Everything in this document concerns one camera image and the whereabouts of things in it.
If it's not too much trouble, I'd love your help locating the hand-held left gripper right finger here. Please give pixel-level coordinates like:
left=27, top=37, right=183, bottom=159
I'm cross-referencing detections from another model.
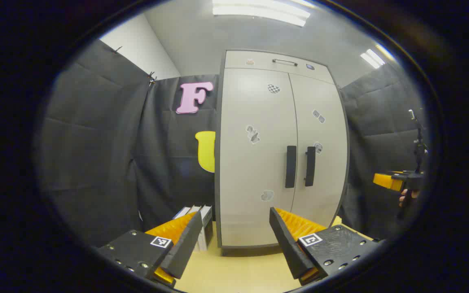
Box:
left=269, top=207, right=381, bottom=285

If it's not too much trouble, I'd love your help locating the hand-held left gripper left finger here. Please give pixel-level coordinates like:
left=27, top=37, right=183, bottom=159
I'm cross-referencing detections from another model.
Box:
left=96, top=211, right=204, bottom=289

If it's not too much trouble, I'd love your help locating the grey shoe cabinet door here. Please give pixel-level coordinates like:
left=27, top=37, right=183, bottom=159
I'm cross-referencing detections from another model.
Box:
left=289, top=73, right=348, bottom=228
left=219, top=68, right=299, bottom=247

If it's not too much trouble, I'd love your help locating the grey double-door shoe cabinet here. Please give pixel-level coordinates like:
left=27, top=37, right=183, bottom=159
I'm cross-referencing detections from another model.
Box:
left=214, top=50, right=350, bottom=256

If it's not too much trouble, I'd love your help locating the grey cabinet drawer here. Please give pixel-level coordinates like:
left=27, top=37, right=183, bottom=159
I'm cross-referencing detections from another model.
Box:
left=224, top=50, right=335, bottom=85

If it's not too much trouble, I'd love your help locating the grey book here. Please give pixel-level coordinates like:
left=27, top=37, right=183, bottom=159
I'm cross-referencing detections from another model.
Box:
left=197, top=206, right=213, bottom=252

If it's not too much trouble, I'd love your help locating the small ceiling light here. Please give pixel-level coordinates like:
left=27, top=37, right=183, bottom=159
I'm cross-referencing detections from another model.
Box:
left=360, top=49, right=386, bottom=69

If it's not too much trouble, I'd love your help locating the black backdrop cloth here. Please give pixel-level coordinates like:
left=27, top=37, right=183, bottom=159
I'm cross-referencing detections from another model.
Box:
left=39, top=39, right=426, bottom=249

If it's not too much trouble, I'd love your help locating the long ceiling light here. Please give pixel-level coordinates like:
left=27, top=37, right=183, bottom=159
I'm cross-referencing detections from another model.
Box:
left=212, top=0, right=311, bottom=27

